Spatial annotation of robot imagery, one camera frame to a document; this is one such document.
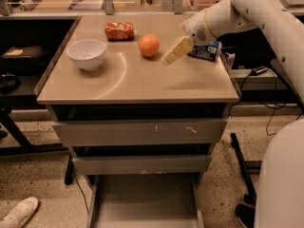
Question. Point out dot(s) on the white shoe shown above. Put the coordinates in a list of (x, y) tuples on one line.
[(20, 214)]

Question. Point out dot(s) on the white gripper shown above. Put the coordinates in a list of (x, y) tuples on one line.
[(195, 29)]

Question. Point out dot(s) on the black shoe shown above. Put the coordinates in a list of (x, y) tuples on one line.
[(245, 215)]

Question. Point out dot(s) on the black floor stand leg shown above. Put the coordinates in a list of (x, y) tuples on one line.
[(252, 195)]

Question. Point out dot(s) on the middle grey drawer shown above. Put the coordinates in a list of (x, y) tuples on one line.
[(142, 164)]

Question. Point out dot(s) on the grey drawer cabinet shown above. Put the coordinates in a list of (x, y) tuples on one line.
[(128, 86)]

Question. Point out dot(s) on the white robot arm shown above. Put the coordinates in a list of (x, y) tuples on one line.
[(280, 193)]

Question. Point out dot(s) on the orange fruit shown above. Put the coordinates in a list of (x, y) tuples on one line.
[(149, 45)]

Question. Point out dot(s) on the white ceramic bowl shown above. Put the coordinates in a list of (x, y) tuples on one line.
[(87, 54)]

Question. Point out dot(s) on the crushed blue soda can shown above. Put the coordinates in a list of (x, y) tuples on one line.
[(209, 52)]

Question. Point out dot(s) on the open bottom grey drawer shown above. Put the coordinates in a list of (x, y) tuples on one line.
[(144, 201)]

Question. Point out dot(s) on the black power adapter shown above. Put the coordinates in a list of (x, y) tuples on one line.
[(258, 70)]

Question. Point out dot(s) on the top grey drawer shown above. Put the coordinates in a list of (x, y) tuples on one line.
[(140, 132)]

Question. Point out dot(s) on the crushed orange soda can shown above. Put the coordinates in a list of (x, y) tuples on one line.
[(118, 31)]

